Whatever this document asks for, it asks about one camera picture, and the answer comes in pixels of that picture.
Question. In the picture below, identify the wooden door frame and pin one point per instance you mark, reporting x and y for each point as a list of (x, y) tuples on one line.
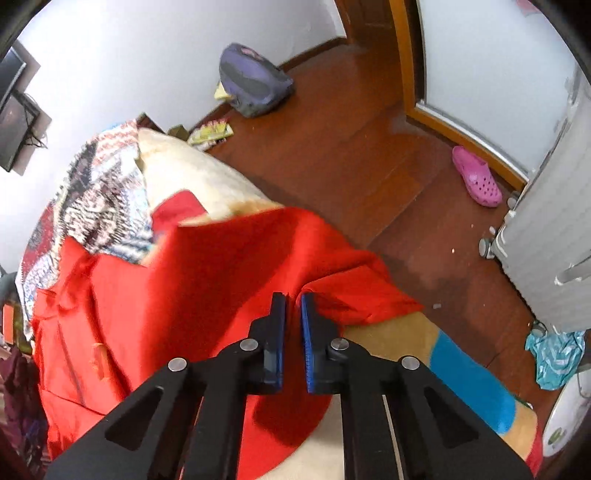
[(415, 92)]

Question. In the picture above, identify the pink clog shoe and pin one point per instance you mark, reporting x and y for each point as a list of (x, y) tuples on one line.
[(478, 177)]

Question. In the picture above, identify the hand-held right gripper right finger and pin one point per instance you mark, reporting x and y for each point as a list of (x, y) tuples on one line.
[(308, 337)]

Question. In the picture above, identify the small cardboard box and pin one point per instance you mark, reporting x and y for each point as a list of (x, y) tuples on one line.
[(178, 132)]

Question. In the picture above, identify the red garment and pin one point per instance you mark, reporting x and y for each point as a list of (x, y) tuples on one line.
[(184, 295)]

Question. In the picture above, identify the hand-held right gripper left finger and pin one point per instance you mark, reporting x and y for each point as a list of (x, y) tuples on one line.
[(276, 332)]

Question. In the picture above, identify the yellow-green snack packets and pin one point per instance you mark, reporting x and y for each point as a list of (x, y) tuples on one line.
[(210, 133)]

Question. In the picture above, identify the white round appliance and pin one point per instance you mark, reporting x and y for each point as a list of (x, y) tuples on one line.
[(565, 424)]

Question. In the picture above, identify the teal plastic bag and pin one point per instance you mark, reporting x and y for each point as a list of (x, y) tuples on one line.
[(554, 357)]

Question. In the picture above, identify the purple backpack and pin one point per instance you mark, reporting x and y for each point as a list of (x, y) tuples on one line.
[(254, 81)]

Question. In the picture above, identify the patchwork printed blanket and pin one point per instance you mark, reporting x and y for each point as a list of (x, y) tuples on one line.
[(92, 194)]

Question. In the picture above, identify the beige fleece blanket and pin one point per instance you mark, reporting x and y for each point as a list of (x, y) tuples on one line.
[(194, 180)]

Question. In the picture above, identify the orange box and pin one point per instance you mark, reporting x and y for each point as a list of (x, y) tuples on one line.
[(7, 321)]

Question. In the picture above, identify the yellow bag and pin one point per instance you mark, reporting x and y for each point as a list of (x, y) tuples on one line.
[(221, 92)]

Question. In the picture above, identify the dark maroon clothes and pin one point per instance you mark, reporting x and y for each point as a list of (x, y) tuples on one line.
[(21, 397)]

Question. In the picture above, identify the white ribbed suitcase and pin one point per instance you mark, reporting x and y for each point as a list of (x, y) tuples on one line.
[(549, 240)]

